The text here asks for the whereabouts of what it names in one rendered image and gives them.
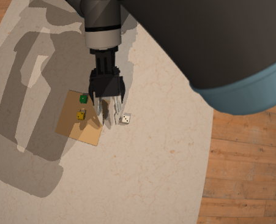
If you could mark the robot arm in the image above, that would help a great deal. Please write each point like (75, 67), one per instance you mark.
(225, 48)

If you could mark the yellow die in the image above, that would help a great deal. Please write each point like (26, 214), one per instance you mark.
(80, 115)

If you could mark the white die with black pips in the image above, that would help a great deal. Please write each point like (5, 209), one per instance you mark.
(125, 119)

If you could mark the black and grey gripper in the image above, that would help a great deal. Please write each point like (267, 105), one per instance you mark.
(105, 83)

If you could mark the orange flat mat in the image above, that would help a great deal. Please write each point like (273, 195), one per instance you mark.
(87, 130)

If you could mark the green die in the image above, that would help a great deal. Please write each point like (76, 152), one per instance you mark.
(83, 99)

